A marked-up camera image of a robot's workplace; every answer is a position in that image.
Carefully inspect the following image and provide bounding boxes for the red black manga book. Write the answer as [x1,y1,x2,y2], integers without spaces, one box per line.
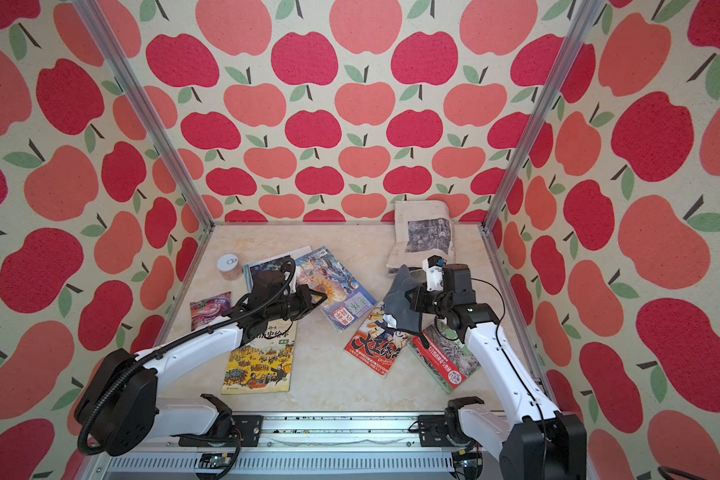
[344,301,412,376]

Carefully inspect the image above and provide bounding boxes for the clear tape roll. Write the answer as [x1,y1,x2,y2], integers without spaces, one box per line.
[216,253,243,281]

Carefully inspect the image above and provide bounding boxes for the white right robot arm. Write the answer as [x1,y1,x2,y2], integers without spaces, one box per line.
[385,257,587,479]

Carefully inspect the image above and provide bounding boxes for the yellow Chinese history picture book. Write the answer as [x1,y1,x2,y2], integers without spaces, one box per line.
[221,320,297,395]

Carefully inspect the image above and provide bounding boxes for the grey green microfibre cloth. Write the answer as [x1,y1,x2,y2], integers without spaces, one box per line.
[383,265,422,335]

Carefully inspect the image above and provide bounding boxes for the blue robot sunflower magazine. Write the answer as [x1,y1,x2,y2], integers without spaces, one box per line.
[296,247,377,332]

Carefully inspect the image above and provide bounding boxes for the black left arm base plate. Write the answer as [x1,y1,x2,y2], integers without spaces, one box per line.
[215,414,263,447]

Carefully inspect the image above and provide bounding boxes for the white book with blue vortex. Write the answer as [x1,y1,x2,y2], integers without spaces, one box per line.
[243,246,312,292]

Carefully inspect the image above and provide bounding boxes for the aluminium corner post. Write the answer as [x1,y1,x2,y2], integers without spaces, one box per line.
[72,0,214,232]
[480,0,606,237]

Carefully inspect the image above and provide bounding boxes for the purple candy bag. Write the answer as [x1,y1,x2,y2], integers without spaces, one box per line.
[190,292,231,331]

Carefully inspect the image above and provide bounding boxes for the cream printed canvas bag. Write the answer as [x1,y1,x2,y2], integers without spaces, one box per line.
[386,200,455,275]

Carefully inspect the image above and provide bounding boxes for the left rear aluminium corner post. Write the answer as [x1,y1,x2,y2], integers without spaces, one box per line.
[72,0,214,232]

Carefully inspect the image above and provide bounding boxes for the red green cover book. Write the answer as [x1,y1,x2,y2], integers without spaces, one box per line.
[408,319,480,393]

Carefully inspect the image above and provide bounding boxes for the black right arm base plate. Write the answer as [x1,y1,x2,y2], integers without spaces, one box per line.
[409,410,475,448]

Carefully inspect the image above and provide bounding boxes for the right rear aluminium corner post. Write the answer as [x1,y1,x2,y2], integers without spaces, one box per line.
[480,0,606,237]

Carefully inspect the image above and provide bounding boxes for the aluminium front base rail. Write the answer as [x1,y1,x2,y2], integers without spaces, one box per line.
[79,412,505,479]

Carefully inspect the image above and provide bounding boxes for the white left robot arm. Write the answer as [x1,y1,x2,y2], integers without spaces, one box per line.
[74,264,327,457]

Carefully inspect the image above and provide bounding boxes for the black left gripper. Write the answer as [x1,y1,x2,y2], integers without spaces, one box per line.
[267,284,330,322]

